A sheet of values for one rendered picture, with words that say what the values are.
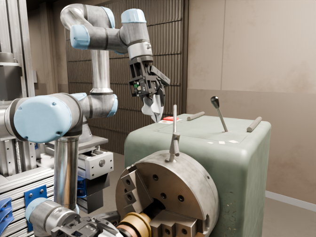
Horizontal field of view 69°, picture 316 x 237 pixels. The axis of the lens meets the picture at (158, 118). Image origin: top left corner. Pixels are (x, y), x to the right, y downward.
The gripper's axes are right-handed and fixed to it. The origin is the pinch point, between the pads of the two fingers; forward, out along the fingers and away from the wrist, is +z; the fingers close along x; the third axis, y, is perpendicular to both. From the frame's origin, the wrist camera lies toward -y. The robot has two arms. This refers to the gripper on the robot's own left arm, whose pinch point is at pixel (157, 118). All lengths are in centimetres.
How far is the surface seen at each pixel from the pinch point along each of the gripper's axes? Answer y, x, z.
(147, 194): 13.9, 0.2, 20.6
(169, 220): 16.6, 8.1, 26.0
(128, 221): 24.6, 1.3, 22.7
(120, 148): -254, -269, 59
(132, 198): 18.8, -1.1, 19.4
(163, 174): 12.8, 6.6, 15.0
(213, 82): -240, -60, -21
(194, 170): 5.8, 12.5, 16.5
